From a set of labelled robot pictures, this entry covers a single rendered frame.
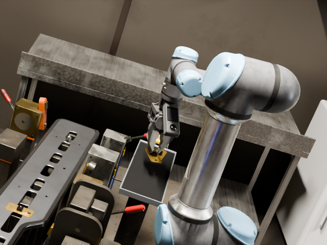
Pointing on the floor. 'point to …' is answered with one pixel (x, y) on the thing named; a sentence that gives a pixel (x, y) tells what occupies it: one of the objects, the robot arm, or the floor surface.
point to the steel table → (136, 75)
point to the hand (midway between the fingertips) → (154, 151)
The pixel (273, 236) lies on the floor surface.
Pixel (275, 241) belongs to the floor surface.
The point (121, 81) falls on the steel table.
